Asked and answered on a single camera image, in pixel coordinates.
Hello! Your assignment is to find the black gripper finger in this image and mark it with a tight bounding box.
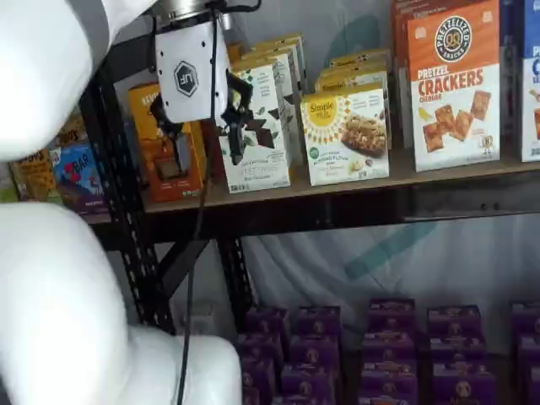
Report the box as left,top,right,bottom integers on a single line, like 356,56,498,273
149,94,192,178
216,68,255,167

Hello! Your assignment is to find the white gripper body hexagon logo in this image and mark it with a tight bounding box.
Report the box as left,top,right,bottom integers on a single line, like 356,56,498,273
154,15,232,124

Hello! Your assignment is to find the white sweet thins box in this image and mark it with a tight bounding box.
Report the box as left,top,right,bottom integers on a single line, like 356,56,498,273
242,33,306,98
230,48,301,168
218,62,293,195

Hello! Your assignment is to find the black metal shelf rack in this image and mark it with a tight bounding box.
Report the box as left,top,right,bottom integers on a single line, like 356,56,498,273
78,36,540,338

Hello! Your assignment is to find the white almond flour bars box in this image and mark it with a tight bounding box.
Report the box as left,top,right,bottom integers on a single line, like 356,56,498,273
328,47,394,149
300,82,392,187
314,67,390,93

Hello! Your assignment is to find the blue Z Bar box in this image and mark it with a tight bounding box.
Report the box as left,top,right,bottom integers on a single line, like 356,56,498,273
47,142,107,213

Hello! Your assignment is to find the orange Bobo's snack box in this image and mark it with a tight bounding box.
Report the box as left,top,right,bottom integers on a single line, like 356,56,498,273
53,112,90,149
8,147,62,204

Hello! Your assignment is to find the wooden shelf board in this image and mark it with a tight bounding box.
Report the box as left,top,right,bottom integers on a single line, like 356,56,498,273
141,158,540,214

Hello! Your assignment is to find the purple snack box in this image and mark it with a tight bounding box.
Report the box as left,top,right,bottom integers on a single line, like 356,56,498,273
239,357,278,394
246,306,291,337
237,332,284,362
241,384,262,405
280,364,338,398
362,331,418,365
368,297,418,335
526,365,540,405
360,359,419,392
289,334,340,369
426,305,483,339
516,334,540,369
273,394,335,405
294,305,343,339
429,334,489,367
359,386,419,405
510,300,540,339
431,361,498,405

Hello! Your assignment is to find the orange pretzel crackers box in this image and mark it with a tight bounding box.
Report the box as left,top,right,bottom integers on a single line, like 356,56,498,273
406,0,504,173

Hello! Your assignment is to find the dark blue cracker box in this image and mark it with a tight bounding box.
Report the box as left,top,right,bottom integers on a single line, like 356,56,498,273
499,0,524,149

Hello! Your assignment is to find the blue and white cracker box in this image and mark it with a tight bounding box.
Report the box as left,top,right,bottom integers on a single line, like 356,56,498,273
520,0,540,164

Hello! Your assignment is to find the white backdrop sheet teal print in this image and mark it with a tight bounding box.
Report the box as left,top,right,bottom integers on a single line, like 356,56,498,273
240,0,540,321

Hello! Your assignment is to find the white open carton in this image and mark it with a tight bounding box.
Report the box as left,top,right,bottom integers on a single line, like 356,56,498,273
184,297,224,339

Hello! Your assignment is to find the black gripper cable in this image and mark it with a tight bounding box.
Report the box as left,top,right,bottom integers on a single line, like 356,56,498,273
147,0,263,405

